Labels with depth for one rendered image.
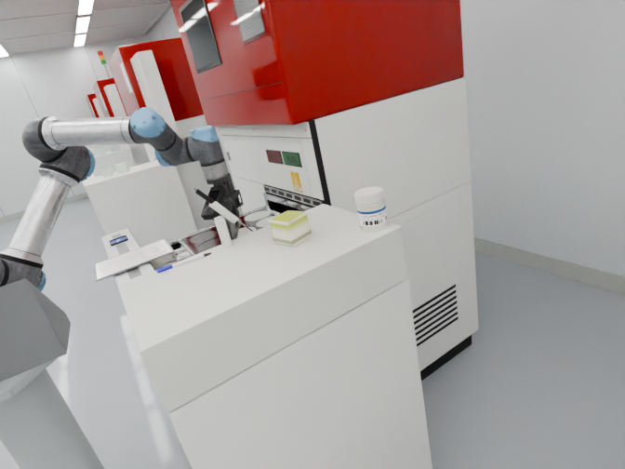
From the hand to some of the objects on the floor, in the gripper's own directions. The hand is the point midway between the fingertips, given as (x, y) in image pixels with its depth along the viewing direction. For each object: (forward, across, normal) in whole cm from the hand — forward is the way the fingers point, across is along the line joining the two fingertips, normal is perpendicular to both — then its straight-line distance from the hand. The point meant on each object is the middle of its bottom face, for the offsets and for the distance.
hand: (232, 237), depth 127 cm
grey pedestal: (+91, +56, +57) cm, 121 cm away
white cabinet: (+91, +2, +6) cm, 92 cm away
